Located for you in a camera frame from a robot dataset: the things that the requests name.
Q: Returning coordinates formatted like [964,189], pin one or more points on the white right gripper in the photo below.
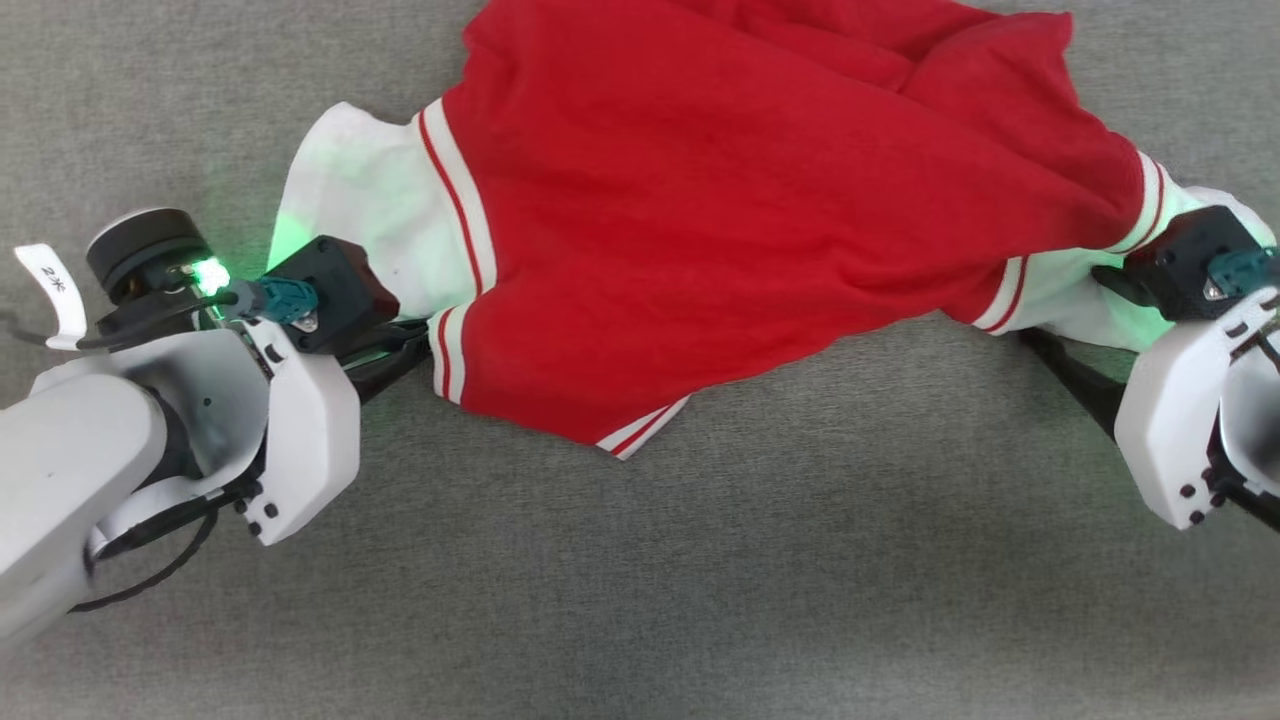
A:
[1165,420]

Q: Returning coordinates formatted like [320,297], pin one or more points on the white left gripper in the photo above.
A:
[315,430]

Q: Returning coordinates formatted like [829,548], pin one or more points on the red and white shirt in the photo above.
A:
[700,200]

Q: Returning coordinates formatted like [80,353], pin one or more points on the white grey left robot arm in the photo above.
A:
[80,460]

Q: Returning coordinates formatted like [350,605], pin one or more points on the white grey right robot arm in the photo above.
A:
[1250,420]

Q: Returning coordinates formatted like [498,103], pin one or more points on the grey fabric sofa seat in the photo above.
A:
[700,600]

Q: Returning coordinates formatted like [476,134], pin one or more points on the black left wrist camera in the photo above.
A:
[340,285]

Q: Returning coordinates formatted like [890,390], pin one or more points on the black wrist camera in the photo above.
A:
[340,285]
[1175,265]

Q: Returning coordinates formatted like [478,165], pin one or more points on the teal left camera connector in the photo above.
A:
[285,300]

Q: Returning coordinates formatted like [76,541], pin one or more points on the teal camera connector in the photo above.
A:
[285,300]
[1240,272]

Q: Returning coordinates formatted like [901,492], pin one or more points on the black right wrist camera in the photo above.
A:
[1175,265]

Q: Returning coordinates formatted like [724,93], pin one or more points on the teal right camera connector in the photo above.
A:
[1240,272]

